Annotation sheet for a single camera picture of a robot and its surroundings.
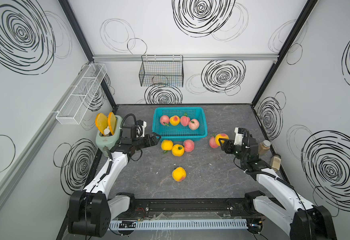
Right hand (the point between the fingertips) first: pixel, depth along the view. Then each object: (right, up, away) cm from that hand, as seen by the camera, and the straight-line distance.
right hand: (224, 140), depth 83 cm
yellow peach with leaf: (-26, -7, +6) cm, 28 cm away
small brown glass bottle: (+25, -5, +4) cm, 26 cm away
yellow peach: (-33, -4, +8) cm, 34 cm away
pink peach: (-35, +11, +20) cm, 42 cm away
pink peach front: (-15, +8, +19) cm, 25 cm away
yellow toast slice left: (-68, +10, -1) cm, 69 cm away
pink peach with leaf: (-21, +11, +19) cm, 30 cm away
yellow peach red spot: (-28, +11, +19) cm, 36 cm away
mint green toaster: (-66, -1, -2) cm, 66 cm away
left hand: (-39, +2, 0) cm, 39 cm away
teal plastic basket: (-25, +3, +19) cm, 31 cm away
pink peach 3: (-4, -3, +10) cm, 11 cm away
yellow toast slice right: (-63, +11, 0) cm, 64 cm away
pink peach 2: (-19, -4, +8) cm, 21 cm away
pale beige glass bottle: (+32, -13, +4) cm, 34 cm away
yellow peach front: (-25, -18, -3) cm, 31 cm away
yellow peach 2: (-1, +3, +1) cm, 3 cm away
